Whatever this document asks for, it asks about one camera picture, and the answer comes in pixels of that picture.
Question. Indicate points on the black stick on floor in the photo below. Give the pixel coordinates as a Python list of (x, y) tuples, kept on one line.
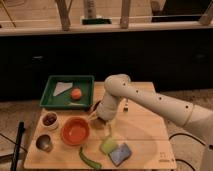
[(15, 155)]

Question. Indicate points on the orange ball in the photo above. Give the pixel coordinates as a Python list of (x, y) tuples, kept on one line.
[(76, 94)]

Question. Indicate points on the green base with white post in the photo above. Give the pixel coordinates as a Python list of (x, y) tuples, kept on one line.
[(90, 16)]

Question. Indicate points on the green chili pepper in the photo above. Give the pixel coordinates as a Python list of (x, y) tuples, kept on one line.
[(89, 162)]

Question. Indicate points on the grey cloth piece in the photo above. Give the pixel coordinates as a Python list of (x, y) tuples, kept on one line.
[(62, 87)]

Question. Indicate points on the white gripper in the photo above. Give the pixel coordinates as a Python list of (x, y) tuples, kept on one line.
[(107, 108)]

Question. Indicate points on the green plastic tray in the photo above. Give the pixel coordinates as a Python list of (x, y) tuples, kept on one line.
[(64, 100)]

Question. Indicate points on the orange bowl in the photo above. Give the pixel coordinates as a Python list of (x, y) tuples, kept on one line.
[(75, 131)]

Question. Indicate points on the blue sponge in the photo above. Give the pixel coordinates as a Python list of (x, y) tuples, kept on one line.
[(120, 154)]

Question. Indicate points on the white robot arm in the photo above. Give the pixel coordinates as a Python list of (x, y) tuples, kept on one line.
[(193, 118)]

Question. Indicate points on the small metal cup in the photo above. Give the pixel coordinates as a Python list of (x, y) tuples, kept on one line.
[(44, 143)]

